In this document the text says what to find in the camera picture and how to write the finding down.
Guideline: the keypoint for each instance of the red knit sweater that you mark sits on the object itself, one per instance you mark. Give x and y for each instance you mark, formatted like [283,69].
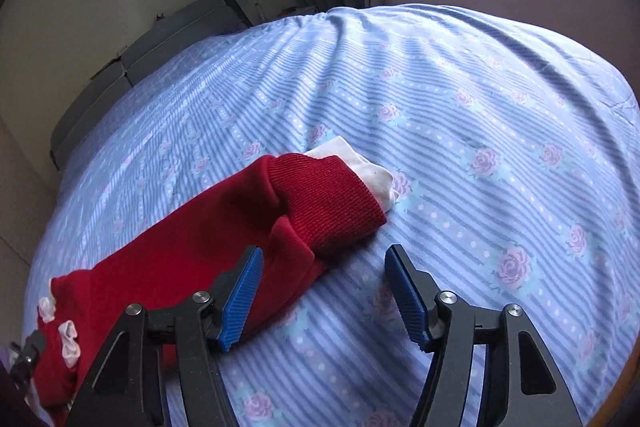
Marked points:
[200,247]

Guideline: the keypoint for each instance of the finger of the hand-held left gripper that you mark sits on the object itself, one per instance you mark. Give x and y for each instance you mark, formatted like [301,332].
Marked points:
[29,357]

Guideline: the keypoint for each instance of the blue floral striped blanket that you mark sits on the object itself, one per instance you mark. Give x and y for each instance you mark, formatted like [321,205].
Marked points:
[450,107]

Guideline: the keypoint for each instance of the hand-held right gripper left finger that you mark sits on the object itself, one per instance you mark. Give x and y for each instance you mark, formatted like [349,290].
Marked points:
[244,294]

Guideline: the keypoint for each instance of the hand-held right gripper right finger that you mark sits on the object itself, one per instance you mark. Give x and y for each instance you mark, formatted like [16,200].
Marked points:
[407,297]

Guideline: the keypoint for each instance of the white garment sleeve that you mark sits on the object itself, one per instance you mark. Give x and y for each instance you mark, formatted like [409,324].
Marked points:
[367,169]

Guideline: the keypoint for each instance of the wooden bed frame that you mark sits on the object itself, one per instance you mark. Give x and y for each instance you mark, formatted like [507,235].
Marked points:
[620,412]

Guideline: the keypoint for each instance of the grey upholstered headboard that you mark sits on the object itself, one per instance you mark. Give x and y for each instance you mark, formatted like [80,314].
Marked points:
[165,37]

